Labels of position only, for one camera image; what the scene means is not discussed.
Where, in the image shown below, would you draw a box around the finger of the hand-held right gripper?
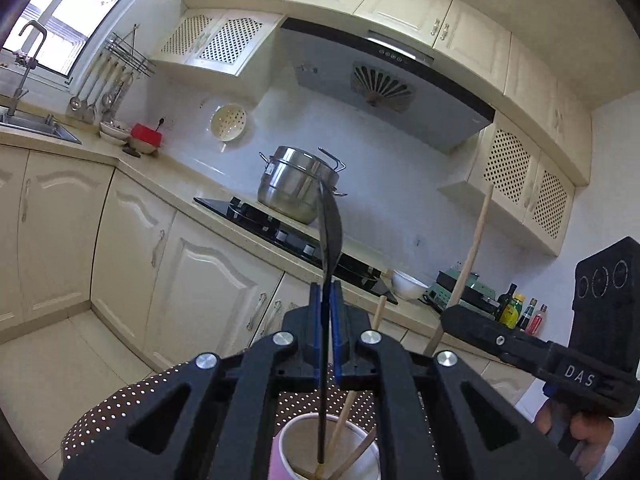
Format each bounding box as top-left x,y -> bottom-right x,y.
441,304 -> 552,377

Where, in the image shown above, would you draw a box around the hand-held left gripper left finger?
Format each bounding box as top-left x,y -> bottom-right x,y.
57,282 -> 331,480

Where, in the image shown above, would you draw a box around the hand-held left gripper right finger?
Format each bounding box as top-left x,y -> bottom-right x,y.
330,280 -> 583,480

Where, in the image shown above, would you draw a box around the wooden chopstick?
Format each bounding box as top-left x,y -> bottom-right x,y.
424,182 -> 496,357
332,427 -> 377,479
324,296 -> 388,463

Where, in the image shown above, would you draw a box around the black spatula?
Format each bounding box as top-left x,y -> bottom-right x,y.
316,180 -> 346,465

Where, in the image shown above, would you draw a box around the pink cup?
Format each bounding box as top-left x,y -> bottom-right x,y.
267,412 -> 383,480

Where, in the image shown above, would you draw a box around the person's right hand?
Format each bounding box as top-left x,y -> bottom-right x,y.
532,400 -> 617,480

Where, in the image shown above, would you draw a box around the dark glass oil bottle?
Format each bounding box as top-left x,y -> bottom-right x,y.
495,283 -> 519,323

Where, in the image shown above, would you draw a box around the dark sauce bottle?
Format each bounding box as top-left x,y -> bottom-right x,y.
517,298 -> 539,333

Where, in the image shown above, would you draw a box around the green countertop appliance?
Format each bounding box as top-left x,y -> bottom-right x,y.
422,268 -> 499,319

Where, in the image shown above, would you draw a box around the red sauce bottle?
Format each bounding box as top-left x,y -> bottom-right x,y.
526,304 -> 549,336

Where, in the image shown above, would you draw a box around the white bowl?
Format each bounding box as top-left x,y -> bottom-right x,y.
391,269 -> 430,300

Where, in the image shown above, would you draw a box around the black gas stove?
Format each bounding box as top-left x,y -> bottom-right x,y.
193,196 -> 399,306

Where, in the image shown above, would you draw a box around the stainless steel pot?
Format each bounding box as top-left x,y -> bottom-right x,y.
257,146 -> 348,226

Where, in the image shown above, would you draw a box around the cream lattice door cabinet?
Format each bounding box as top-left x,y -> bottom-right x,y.
438,111 -> 577,257
150,7 -> 287,77

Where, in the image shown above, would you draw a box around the cream hanging colander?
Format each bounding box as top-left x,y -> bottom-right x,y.
210,103 -> 248,142

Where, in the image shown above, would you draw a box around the grey range hood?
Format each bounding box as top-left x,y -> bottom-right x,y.
277,17 -> 496,153

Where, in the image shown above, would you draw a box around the brown polka-dot tablecloth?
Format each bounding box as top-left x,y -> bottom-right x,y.
60,364 -> 441,480

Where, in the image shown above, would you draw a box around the red container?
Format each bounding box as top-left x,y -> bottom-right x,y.
127,122 -> 164,156

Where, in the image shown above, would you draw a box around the cream lower kitchen cabinets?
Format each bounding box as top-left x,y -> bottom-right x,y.
0,144 -> 536,406

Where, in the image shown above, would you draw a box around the cream kitchen cabinets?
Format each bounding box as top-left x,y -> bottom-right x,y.
0,144 -> 536,406
181,0 -> 594,187

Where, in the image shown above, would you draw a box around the stacked white bowls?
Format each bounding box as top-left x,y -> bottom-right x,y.
99,120 -> 132,147

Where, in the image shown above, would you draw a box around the cream upper kitchen cabinets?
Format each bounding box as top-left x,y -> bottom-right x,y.
181,0 -> 594,187

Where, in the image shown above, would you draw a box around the steel kitchen sink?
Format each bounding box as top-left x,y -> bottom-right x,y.
0,109 -> 82,145

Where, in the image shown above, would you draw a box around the steel kitchen faucet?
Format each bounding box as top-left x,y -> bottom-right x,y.
5,20 -> 49,117

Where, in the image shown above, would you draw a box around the kitchen window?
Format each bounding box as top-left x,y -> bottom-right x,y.
0,0 -> 153,86

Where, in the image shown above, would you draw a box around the wire utensil rack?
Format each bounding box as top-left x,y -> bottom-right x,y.
104,25 -> 157,79

